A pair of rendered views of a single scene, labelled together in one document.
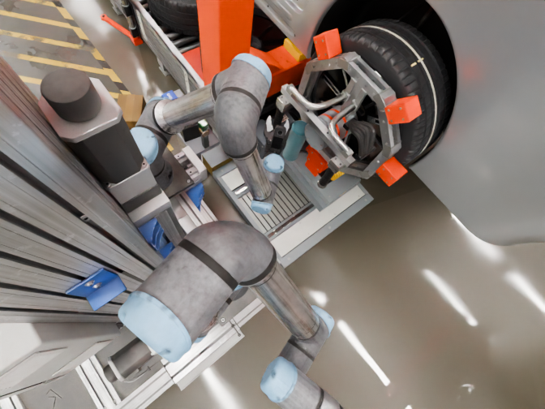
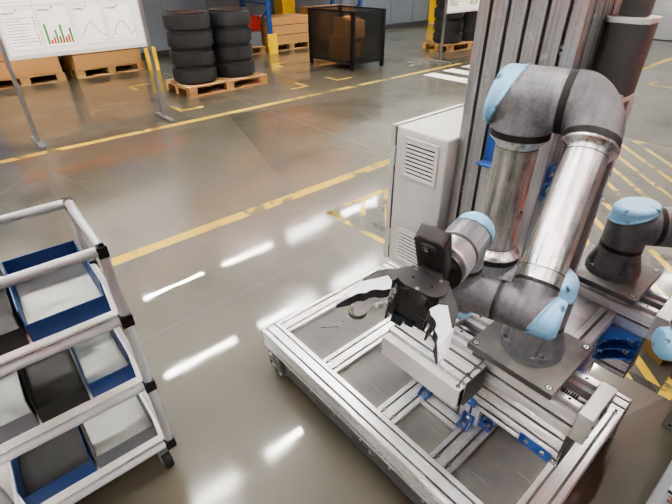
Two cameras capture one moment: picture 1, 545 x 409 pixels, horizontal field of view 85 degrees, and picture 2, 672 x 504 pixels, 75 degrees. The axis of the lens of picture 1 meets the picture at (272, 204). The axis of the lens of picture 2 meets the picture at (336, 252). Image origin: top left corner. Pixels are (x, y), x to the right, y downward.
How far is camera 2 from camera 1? 92 cm
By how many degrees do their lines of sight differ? 67
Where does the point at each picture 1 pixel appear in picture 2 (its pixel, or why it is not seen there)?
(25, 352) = (440, 138)
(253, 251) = (603, 97)
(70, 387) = (346, 335)
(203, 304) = (540, 77)
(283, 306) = (556, 193)
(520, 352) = not seen: outside the picture
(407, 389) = not seen: outside the picture
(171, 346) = (503, 76)
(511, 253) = not seen: outside the picture
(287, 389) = (469, 217)
